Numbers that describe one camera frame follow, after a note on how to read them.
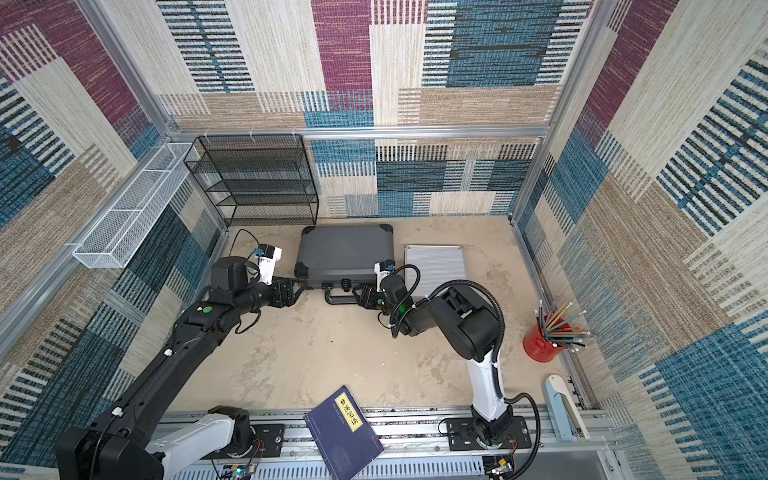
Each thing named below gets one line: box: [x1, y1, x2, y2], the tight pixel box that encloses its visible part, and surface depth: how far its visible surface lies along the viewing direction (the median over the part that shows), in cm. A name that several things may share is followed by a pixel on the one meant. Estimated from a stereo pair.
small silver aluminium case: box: [404, 244, 467, 297], surface depth 104 cm
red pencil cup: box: [523, 300, 591, 363], surface depth 83 cm
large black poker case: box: [294, 224, 395, 305], surface depth 100 cm
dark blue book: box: [304, 385, 385, 480], surface depth 76 cm
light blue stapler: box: [544, 374, 591, 442], surface depth 76 cm
